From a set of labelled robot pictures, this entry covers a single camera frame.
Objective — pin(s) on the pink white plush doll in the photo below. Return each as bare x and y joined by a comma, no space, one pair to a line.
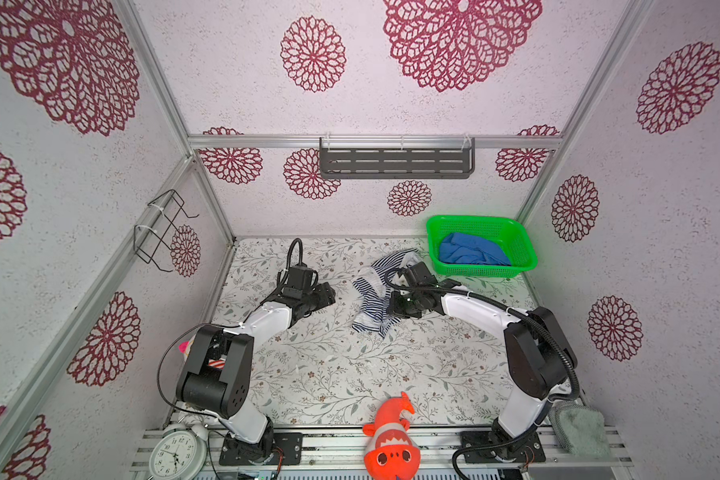
185,348

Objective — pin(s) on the white alarm clock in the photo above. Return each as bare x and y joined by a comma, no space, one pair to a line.
180,454

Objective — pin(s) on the green folded towel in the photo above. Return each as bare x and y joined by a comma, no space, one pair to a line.
580,430

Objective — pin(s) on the blue white striped tank top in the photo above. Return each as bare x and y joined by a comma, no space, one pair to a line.
375,293

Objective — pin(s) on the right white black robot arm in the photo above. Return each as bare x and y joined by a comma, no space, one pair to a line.
540,360

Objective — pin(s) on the grey wall shelf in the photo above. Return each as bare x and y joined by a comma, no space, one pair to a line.
400,163

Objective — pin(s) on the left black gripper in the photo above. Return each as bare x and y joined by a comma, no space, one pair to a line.
326,295

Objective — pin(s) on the black wire rack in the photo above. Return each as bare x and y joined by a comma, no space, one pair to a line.
156,235

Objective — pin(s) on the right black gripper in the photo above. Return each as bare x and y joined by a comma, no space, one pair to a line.
393,306

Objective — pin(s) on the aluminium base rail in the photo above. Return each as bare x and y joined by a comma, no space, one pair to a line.
355,453

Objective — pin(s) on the red fish plush toy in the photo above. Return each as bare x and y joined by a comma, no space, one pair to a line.
391,454

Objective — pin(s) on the green plastic basket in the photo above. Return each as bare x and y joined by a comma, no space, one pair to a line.
510,235

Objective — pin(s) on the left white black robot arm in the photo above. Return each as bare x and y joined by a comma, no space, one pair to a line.
216,376

